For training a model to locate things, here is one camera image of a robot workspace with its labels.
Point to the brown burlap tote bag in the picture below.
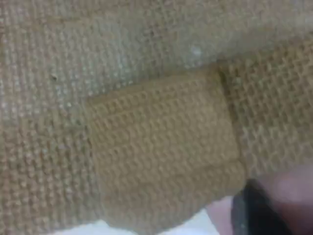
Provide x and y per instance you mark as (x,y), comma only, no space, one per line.
(146,98)

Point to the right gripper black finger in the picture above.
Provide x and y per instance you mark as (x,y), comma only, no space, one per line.
(256,215)

